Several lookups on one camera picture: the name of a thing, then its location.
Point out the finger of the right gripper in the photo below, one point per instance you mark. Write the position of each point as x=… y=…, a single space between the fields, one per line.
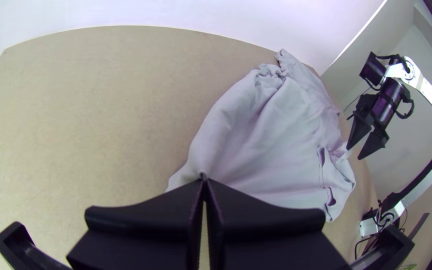
x=375 y=144
x=359 y=129

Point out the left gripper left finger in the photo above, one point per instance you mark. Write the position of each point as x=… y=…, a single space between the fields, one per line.
x=144 y=232

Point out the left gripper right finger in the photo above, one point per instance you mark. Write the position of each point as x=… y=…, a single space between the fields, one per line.
x=268 y=236

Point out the grey t-shirt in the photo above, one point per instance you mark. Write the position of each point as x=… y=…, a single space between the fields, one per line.
x=268 y=142

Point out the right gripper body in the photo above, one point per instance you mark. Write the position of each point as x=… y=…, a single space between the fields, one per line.
x=383 y=107

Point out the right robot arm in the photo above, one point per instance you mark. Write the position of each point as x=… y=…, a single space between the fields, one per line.
x=431 y=93

